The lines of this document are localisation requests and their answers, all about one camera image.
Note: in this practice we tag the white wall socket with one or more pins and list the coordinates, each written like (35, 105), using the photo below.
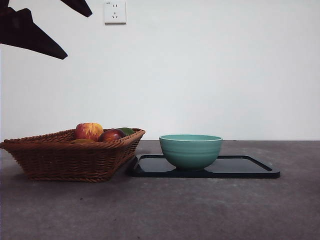
(115, 12)

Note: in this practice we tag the teal ceramic bowl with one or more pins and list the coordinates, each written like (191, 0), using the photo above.
(191, 155)

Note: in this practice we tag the brown wicker basket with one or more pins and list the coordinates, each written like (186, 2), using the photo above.
(65, 162)

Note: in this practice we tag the red yellow apple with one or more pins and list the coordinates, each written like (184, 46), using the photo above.
(87, 131)

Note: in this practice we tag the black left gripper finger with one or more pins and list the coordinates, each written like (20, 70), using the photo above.
(78, 6)
(22, 32)

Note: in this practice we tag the green fruit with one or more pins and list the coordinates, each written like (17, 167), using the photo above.
(128, 131)

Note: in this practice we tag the dark red apple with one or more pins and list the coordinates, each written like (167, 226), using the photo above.
(111, 136)

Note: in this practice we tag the black rectangular tray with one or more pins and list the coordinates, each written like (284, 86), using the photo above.
(237, 170)

